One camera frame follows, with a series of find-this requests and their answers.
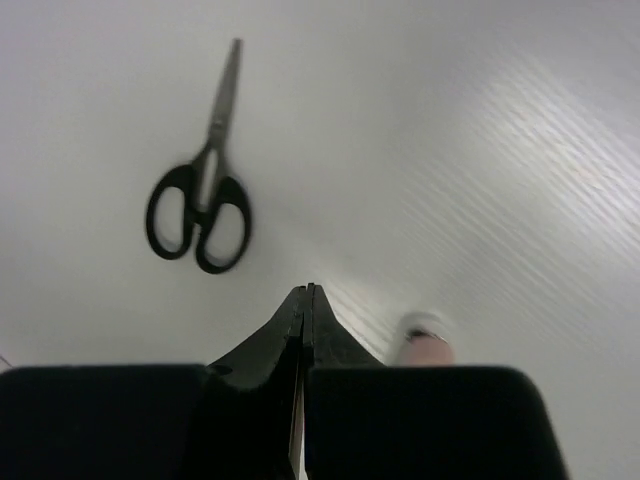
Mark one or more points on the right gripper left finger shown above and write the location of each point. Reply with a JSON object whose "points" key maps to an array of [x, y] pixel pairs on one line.
{"points": [[235, 418]]}

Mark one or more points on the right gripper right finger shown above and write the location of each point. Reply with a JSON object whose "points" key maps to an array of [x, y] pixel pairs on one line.
{"points": [[366, 420]]}

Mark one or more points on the black handled scissors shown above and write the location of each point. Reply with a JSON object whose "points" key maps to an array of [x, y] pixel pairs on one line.
{"points": [[207, 184]]}

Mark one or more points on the pink eraser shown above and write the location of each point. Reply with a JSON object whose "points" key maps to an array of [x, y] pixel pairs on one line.
{"points": [[422, 340]]}

